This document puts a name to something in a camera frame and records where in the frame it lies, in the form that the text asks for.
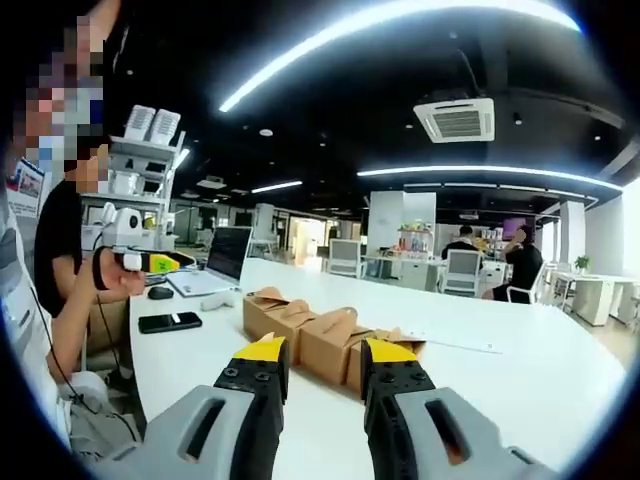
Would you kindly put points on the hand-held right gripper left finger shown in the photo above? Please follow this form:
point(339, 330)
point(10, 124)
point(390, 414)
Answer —
point(240, 425)

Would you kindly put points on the white shelf rack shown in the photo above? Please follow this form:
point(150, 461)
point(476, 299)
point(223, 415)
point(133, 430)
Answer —
point(140, 172)

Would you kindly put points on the silver laptop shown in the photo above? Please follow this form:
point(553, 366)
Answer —
point(227, 255)

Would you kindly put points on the person's white shirt torso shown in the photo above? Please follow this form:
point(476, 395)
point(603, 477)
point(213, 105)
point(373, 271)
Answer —
point(30, 360)

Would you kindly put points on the white mesh office chair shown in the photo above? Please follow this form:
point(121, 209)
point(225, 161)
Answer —
point(462, 272)
point(346, 255)

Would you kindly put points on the small potted plant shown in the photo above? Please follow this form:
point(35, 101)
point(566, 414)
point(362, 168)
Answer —
point(581, 262)

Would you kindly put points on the long curved ceiling light strip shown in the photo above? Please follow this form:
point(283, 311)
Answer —
point(230, 102)

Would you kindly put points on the white office desks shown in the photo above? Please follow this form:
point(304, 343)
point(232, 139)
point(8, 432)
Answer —
point(595, 295)

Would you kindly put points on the wall poster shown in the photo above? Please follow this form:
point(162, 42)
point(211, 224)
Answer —
point(25, 190)

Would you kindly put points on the white ribbed container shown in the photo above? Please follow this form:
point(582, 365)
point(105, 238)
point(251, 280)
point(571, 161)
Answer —
point(166, 127)
point(139, 122)

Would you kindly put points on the ceiling air conditioner unit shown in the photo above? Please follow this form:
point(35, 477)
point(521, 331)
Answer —
point(457, 122)

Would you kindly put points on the black computer mouse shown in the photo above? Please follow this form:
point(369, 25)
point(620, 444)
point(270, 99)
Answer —
point(160, 293)

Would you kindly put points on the black smartphone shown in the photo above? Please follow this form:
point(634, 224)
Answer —
point(160, 324)

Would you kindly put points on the short ceiling light strip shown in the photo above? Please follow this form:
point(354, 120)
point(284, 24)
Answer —
point(275, 187)
point(181, 158)

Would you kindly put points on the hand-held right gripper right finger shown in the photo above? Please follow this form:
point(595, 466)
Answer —
point(400, 425)

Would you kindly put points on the shelf with colourful goods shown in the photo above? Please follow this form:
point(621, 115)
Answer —
point(415, 245)

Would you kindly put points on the person's grey trouser legs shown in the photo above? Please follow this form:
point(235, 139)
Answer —
point(105, 400)

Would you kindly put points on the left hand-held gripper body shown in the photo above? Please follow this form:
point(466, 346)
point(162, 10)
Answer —
point(129, 222)

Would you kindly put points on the person's left hand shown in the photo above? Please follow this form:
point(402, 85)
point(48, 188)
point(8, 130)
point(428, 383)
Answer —
point(117, 282)

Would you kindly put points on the white rounded object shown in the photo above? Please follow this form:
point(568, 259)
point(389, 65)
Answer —
point(217, 301)

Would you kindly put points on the purple wall screen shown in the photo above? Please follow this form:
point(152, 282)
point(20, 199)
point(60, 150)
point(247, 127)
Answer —
point(509, 225)

